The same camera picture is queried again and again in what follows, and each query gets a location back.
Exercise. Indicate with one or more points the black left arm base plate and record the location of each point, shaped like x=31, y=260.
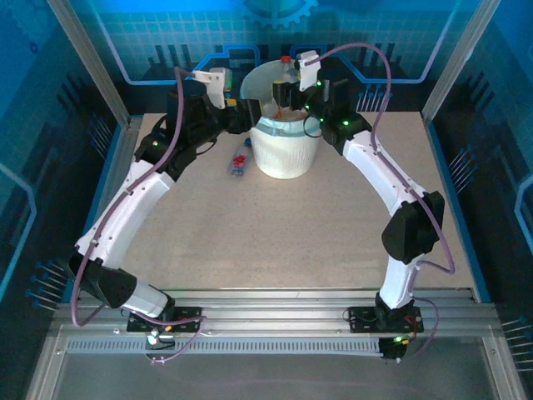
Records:
x=187, y=318

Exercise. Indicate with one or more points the aluminium front frame rail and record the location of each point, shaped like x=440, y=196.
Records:
x=275, y=316

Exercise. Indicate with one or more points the black connector box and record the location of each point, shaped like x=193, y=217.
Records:
x=160, y=343
x=391, y=350

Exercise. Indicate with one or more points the aluminium lower frame rail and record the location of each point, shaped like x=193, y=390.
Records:
x=506, y=375
x=46, y=371

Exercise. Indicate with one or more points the black left connector box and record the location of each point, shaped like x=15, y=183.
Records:
x=160, y=343

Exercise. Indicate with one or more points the blue cap red label bottle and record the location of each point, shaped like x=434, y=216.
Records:
x=238, y=160

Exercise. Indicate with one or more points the white ribbed plastic bin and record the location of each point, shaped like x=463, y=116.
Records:
x=283, y=154

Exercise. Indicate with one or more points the aluminium frame post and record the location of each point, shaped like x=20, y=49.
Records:
x=454, y=71
x=96, y=71

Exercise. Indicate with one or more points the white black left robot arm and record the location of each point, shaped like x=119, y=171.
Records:
x=125, y=212

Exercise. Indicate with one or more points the black right connector box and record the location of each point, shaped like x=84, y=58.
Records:
x=391, y=350

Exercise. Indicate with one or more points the blue plastic bin liner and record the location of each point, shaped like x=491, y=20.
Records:
x=258, y=81

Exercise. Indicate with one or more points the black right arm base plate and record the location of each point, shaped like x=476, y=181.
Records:
x=362, y=321

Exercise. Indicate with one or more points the clear bottle with red cap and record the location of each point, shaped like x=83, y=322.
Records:
x=287, y=71

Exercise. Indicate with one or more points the aluminium side frame rail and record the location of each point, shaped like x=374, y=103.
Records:
x=116, y=166

